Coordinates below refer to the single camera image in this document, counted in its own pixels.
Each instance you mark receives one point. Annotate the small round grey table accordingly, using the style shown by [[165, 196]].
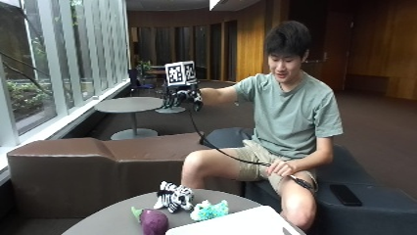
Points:
[[169, 110]]

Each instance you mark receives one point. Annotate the white cube with black markers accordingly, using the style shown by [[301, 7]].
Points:
[[180, 73]]

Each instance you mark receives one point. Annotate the blue chair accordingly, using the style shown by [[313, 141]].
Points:
[[137, 81]]

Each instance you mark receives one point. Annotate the potted green plant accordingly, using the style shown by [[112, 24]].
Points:
[[144, 67]]

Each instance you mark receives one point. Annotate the person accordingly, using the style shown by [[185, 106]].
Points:
[[291, 114]]

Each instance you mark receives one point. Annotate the black phone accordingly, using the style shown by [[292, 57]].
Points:
[[345, 195]]

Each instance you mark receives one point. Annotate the white flat box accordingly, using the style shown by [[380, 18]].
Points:
[[235, 223]]

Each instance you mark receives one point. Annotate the teal soft toy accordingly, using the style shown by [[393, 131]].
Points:
[[209, 210]]

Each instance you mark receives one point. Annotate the zebra soft toy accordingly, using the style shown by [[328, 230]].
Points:
[[175, 197]]

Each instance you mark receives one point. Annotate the dark grey bench seat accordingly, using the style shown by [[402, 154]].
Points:
[[373, 209]]

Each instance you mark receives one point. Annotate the brown bench seat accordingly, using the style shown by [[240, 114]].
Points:
[[87, 169]]

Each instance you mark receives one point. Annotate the white ceiling light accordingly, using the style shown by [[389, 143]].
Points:
[[215, 4]]

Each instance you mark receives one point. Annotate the purple eggplant toy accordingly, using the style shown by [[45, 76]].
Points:
[[152, 222]]

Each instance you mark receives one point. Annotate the large round grey pedestal table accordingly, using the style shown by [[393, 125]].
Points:
[[129, 105]]

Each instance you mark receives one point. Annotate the white window frame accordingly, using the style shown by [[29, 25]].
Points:
[[53, 65]]

